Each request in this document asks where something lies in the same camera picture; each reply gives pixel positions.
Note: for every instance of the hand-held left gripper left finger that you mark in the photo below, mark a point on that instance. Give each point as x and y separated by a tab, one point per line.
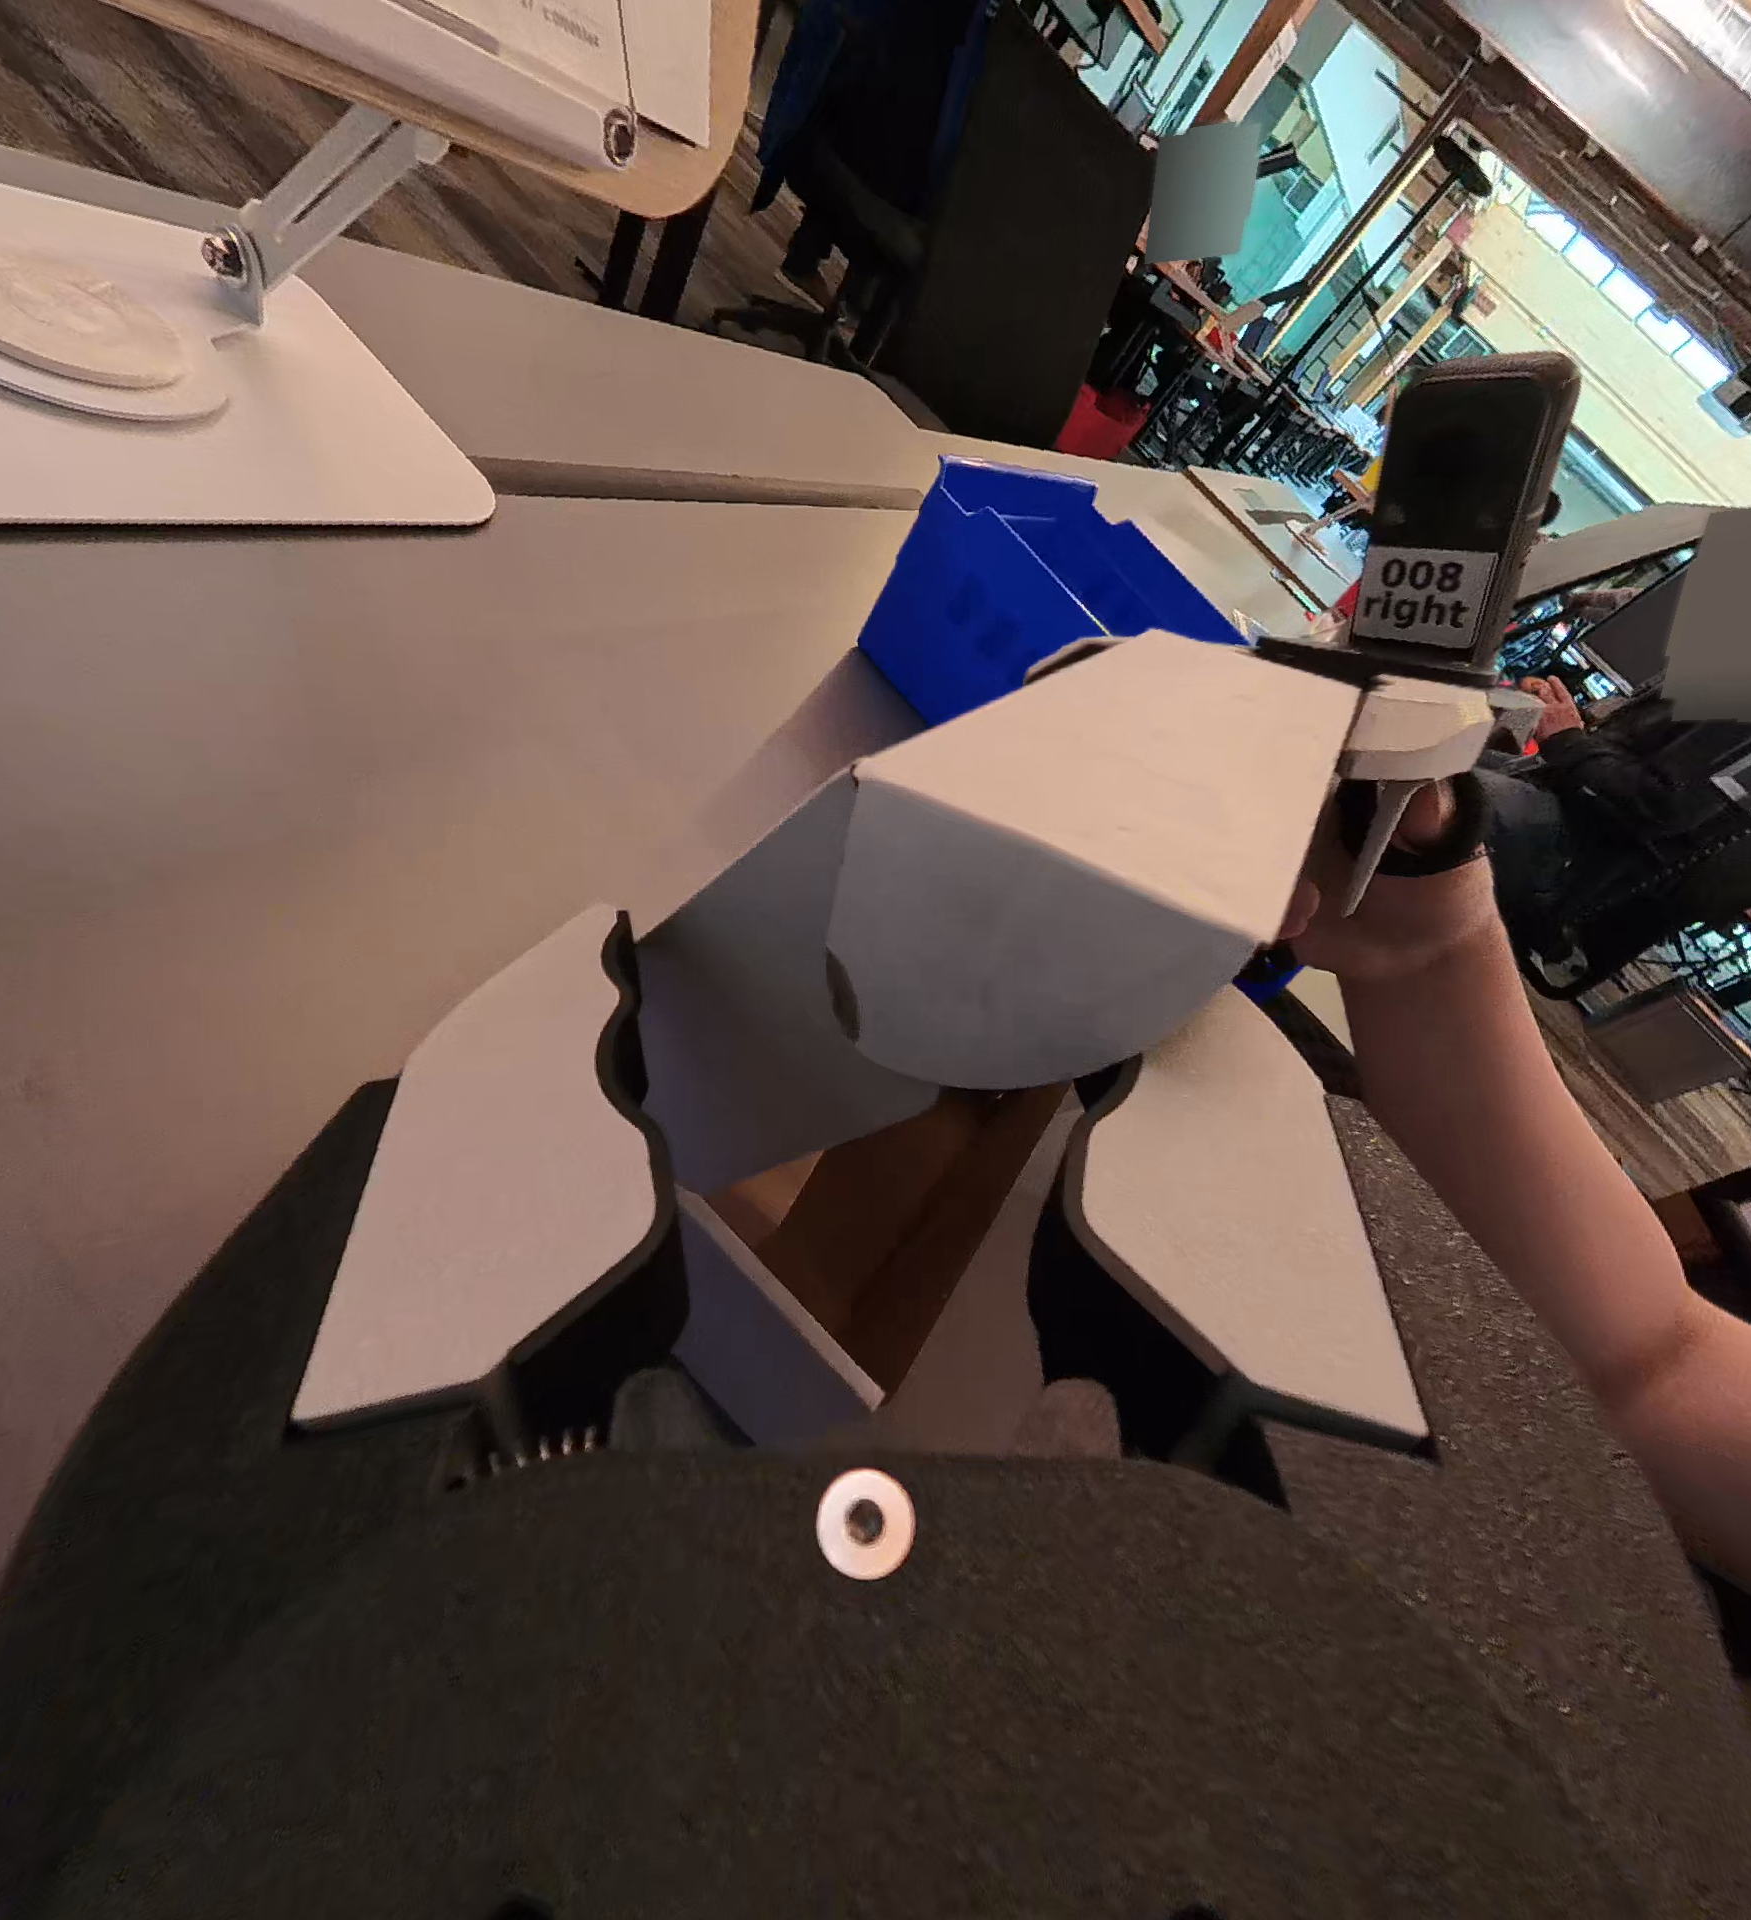
501	1200

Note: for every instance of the person's right hand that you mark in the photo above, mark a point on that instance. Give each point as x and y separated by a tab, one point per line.
1413	922

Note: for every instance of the black office chair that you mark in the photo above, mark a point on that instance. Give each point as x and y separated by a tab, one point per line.
1026	224

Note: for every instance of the person's right forearm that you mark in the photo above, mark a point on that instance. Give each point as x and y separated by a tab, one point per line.
1535	1171

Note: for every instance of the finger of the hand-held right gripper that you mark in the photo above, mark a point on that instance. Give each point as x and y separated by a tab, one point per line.
1430	726

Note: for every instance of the instruction sheet on stand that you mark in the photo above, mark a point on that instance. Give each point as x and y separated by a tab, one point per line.
696	165

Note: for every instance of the white cardboard box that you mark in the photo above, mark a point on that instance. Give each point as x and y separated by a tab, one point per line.
1087	839

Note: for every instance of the blue plastic bin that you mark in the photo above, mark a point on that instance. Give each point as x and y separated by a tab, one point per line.
1011	600

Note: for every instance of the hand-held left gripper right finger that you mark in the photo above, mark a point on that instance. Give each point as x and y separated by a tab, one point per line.
1235	1230

